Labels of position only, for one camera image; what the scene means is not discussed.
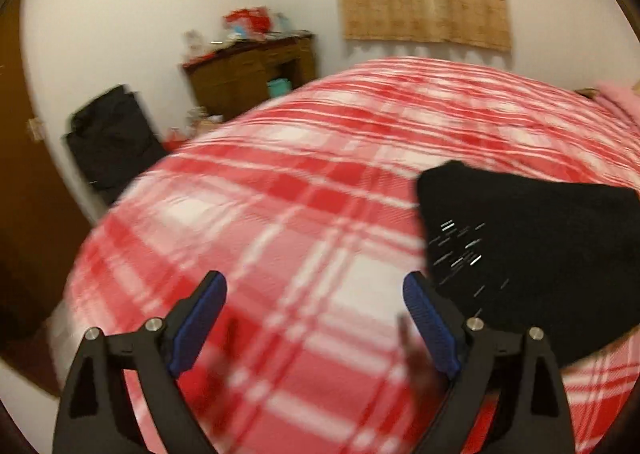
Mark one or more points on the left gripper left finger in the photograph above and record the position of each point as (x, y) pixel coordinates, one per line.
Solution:
(96, 412)

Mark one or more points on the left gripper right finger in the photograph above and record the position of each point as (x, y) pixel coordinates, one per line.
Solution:
(532, 413)

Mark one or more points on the black pants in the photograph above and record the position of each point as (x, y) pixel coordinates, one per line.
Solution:
(520, 253)

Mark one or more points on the black folding chair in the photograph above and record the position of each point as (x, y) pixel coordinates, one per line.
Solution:
(112, 142)

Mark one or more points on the red plaid bed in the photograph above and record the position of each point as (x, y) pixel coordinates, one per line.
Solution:
(306, 204)

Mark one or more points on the pink folded blanket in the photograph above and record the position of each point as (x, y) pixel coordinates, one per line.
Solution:
(621, 100)

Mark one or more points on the dark wooden desk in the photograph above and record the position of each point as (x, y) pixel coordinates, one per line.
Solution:
(236, 79)

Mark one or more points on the teal box under desk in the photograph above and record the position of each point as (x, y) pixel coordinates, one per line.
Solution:
(279, 87)

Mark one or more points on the red gift bags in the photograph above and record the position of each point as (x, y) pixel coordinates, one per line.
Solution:
(251, 23)

